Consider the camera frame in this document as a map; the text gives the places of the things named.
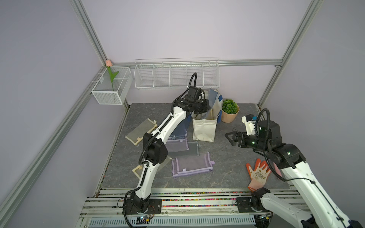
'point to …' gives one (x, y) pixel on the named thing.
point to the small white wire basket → (102, 90)
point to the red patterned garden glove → (259, 175)
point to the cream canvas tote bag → (205, 123)
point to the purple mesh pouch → (177, 145)
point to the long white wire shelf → (176, 72)
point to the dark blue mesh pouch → (180, 132)
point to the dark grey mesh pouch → (193, 150)
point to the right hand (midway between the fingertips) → (231, 134)
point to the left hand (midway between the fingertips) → (213, 108)
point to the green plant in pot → (230, 110)
